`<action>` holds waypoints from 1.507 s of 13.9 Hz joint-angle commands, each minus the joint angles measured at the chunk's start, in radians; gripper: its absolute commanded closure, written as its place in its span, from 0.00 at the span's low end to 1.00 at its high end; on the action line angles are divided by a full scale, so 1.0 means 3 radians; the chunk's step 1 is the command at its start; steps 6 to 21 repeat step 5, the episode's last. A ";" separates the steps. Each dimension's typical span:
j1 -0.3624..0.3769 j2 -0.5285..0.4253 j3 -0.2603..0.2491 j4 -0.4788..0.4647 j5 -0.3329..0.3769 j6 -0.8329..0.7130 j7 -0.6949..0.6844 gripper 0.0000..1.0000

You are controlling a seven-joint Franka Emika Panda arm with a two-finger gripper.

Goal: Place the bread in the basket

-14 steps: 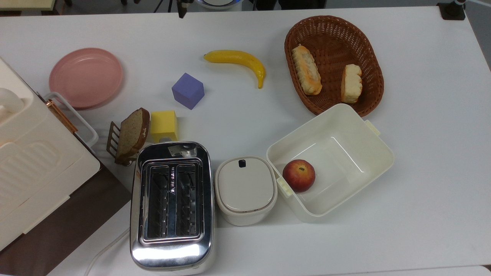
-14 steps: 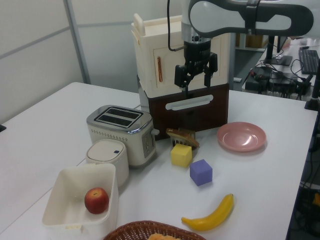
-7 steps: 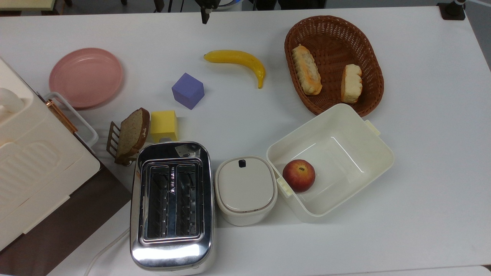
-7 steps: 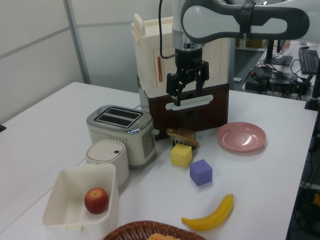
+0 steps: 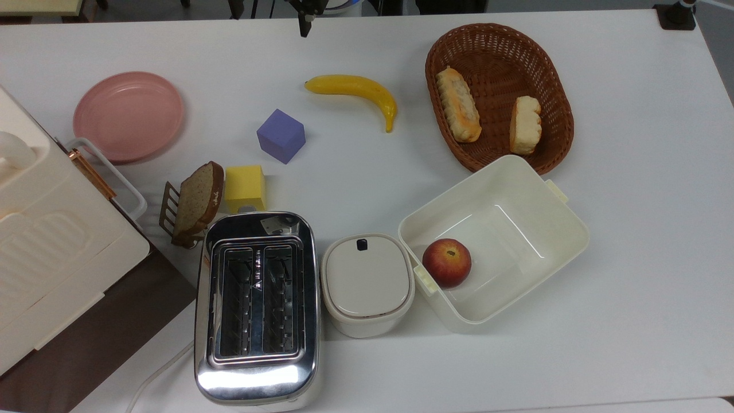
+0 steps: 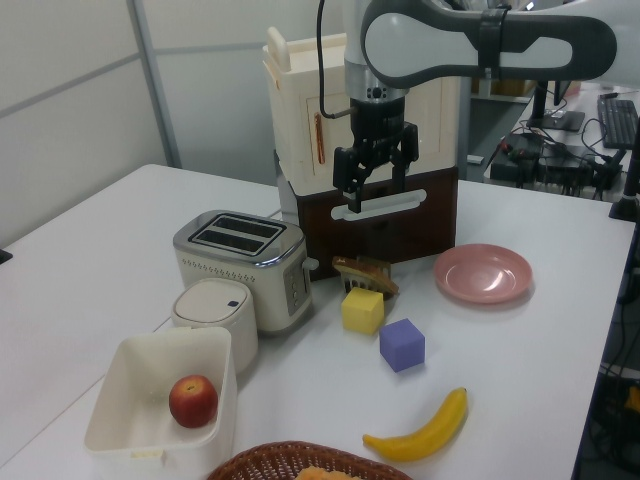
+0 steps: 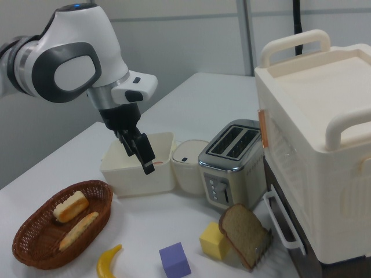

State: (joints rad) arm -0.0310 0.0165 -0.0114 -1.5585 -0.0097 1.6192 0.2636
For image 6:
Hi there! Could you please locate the brown bread slice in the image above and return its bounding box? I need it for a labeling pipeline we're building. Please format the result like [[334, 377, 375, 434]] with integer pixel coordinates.
[[355, 255, 401, 297]]

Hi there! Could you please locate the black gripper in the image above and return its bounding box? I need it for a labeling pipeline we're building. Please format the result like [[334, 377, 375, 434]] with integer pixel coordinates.
[[333, 97, 420, 215]]

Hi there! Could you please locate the yellow object under desk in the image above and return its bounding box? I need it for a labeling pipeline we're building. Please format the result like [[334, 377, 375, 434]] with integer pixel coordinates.
[[619, 386, 640, 417]]

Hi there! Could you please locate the yellow foam cube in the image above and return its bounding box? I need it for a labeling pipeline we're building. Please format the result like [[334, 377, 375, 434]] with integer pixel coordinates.
[[341, 286, 385, 335]]

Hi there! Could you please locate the copper cabinet door handle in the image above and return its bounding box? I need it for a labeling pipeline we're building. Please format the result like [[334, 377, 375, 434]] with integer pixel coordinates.
[[313, 112, 327, 165]]

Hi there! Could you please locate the black monitor stand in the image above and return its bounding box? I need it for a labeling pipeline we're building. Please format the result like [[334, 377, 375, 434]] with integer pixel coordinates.
[[525, 79, 586, 133]]

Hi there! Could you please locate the tan cardboard box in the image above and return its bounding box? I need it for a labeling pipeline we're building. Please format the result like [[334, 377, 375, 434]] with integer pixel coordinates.
[[471, 77, 584, 100]]

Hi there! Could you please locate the small white lidded bin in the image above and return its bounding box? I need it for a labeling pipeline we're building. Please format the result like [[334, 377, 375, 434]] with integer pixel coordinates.
[[171, 278, 260, 376]]

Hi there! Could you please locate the red apple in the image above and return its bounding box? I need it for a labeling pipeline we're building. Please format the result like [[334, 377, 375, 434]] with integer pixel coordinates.
[[168, 374, 220, 430]]

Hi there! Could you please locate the brown wicker basket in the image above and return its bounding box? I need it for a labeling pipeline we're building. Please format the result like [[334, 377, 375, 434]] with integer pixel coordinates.
[[205, 439, 416, 480]]

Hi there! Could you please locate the black keyboard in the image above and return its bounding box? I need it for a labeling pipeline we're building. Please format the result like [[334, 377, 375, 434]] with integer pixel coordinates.
[[597, 96, 640, 150]]

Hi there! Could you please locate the purple foam cube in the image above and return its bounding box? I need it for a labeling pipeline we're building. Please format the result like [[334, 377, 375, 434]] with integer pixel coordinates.
[[379, 317, 427, 374]]

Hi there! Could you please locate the orange bread roll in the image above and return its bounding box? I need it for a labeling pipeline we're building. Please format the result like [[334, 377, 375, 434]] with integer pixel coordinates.
[[293, 464, 364, 480]]

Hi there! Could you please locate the dark brown drawer base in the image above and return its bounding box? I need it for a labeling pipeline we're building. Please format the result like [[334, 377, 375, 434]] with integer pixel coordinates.
[[273, 149, 460, 281]]

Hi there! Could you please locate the black desk clamp stand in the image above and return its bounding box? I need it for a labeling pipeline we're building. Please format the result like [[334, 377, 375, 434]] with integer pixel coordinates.
[[608, 148, 640, 221]]

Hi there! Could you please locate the yellow banana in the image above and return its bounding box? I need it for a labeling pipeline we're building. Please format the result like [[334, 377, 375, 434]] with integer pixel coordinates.
[[362, 387, 469, 463]]

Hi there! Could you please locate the black equipment box with cables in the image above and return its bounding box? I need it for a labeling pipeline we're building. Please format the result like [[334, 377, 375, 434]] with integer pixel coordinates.
[[489, 130, 627, 195]]

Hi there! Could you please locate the white open plastic box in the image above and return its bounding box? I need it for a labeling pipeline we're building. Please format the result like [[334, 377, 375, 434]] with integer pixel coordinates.
[[83, 327, 239, 469]]

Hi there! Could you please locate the cream cabinet with handles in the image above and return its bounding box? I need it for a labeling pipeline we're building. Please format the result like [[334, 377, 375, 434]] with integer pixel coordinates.
[[261, 26, 460, 194]]

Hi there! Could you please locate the pink plate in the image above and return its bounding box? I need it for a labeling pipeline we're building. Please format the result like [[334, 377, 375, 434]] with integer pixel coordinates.
[[433, 243, 534, 305]]

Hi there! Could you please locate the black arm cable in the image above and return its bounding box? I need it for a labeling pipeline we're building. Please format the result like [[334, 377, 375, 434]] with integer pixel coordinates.
[[315, 0, 352, 120]]

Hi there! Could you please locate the brown toast slice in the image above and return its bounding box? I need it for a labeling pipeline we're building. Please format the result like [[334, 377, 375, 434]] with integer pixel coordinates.
[[332, 255, 391, 296]]

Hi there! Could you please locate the white drawer handle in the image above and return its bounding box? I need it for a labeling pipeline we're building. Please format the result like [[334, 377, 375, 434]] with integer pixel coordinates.
[[330, 188, 428, 221]]

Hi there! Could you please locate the cream and chrome toaster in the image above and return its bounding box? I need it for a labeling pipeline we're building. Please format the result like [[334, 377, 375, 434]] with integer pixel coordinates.
[[172, 209, 320, 336]]

